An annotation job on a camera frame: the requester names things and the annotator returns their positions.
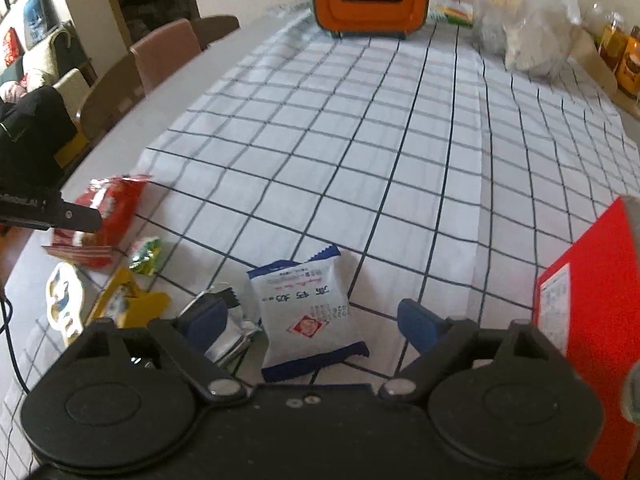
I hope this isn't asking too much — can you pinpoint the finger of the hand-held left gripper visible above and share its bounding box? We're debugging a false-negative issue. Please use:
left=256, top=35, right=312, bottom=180
left=47, top=191, right=107, bottom=234

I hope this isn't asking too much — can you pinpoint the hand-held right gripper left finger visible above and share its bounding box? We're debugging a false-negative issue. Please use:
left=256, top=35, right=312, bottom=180
left=70, top=296, right=248, bottom=402

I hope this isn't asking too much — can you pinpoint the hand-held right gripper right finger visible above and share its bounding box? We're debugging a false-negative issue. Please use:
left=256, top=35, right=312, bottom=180
left=380, top=299, right=563, bottom=401

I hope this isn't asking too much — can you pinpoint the silver foil snack packet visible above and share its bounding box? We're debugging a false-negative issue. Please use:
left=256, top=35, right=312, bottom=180
left=177, top=285, right=261, bottom=363

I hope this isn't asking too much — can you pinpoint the red checkered snack packet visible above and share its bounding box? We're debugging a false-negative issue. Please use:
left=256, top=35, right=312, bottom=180
left=41, top=175, right=151, bottom=268

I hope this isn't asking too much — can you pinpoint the yellow snack packet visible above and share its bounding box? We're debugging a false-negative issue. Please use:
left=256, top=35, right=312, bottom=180
left=90, top=267, right=171, bottom=331

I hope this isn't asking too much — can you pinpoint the small green candy packet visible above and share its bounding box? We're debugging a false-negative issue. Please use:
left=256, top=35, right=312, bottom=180
left=127, top=236, right=163, bottom=277

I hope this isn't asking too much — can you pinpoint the cartoon print snack packet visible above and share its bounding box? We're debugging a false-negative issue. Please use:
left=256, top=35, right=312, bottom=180
left=45, top=261, right=85, bottom=347

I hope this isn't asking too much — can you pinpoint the white blue snack packet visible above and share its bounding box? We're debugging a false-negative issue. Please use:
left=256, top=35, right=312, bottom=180
left=247, top=244, right=370, bottom=383

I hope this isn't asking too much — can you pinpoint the red cardboard box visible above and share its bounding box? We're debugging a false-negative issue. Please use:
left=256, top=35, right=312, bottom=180
left=532, top=196, right=640, bottom=480

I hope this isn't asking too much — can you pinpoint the black jacket green stripe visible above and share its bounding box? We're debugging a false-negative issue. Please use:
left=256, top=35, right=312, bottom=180
left=0, top=85, right=78, bottom=193

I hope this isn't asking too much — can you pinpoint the dark brown wooden chair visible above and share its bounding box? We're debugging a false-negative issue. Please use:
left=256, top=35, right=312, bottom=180
left=77, top=52, right=146, bottom=146
left=190, top=14, right=241, bottom=51

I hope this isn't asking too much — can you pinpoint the beige chair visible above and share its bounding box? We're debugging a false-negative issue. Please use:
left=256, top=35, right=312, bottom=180
left=52, top=67, right=98, bottom=126

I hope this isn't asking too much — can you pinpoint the red cushion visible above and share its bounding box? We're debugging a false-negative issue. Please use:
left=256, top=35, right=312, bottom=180
left=1, top=27, right=23, bottom=66

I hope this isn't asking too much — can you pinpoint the blue cushion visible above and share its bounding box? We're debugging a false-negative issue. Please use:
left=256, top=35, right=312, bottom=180
left=22, top=0, right=61, bottom=51

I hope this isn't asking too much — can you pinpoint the white black checkered tablecloth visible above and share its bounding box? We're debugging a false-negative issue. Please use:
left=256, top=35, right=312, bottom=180
left=0, top=0, right=626, bottom=471

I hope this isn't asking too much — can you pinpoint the orange teal tissue box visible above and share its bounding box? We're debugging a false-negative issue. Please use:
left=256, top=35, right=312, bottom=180
left=306, top=0, right=432, bottom=41

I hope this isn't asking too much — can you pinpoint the brown cardboard sheet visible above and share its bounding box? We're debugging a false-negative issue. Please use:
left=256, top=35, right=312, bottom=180
left=567, top=27, right=621, bottom=96

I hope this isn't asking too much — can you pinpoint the green yellow flat packet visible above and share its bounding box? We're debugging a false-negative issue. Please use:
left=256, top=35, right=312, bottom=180
left=427, top=0, right=476, bottom=28

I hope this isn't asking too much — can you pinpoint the clear plastic bag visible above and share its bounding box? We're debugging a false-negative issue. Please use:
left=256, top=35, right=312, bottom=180
left=472, top=0, right=583, bottom=78

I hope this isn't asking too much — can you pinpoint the orange thermos bottle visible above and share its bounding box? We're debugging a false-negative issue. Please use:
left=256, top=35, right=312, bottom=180
left=615, top=25, right=640, bottom=101

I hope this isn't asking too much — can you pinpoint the amber liquid bottle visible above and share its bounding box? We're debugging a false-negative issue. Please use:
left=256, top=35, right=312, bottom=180
left=597, top=12, right=628, bottom=73

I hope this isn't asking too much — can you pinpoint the black cable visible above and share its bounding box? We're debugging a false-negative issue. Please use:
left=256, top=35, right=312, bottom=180
left=0, top=297, right=31, bottom=396

